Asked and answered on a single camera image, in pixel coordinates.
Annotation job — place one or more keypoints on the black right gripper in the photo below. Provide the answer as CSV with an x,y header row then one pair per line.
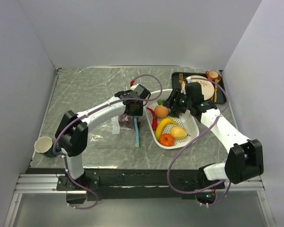
x,y
175,93

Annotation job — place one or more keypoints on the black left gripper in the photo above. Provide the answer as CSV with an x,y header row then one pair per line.
x,y
138,113

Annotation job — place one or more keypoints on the red grape bunch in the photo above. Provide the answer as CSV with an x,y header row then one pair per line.
x,y
126,121

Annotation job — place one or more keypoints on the white perforated plastic basket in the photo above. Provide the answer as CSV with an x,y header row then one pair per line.
x,y
184,120

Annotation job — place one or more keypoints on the clear zip top bag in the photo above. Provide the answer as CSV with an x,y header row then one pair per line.
x,y
110,134

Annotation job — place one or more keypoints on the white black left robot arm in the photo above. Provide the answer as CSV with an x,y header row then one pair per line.
x,y
73,130

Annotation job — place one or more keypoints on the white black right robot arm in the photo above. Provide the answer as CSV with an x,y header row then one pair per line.
x,y
245,156

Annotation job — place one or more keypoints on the beige plate with branch pattern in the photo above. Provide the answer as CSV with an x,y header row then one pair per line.
x,y
206,86

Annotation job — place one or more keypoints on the black rectangular tray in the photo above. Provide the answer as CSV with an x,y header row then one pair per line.
x,y
221,99

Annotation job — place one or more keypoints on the red chili pepper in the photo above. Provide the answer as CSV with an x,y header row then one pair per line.
x,y
154,119

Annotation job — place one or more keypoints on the gold fork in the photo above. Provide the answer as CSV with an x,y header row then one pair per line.
x,y
180,78

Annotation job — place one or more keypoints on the orange peach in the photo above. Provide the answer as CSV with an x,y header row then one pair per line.
x,y
161,111

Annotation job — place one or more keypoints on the green vegetable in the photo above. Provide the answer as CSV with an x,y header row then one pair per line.
x,y
160,102

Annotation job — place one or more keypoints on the yellow banana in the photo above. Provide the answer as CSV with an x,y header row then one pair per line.
x,y
162,124

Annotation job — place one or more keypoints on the wooden knife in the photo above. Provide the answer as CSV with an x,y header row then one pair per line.
x,y
217,81

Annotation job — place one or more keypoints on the small orange cup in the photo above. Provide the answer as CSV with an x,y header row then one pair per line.
x,y
213,76

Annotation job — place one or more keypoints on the yellow pear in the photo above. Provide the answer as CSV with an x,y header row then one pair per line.
x,y
178,132

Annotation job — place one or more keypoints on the small orange pumpkin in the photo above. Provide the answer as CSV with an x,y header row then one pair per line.
x,y
166,140

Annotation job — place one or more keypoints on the dark green mug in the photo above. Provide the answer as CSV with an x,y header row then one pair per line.
x,y
44,146

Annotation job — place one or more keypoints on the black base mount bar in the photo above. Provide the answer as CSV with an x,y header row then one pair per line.
x,y
128,183

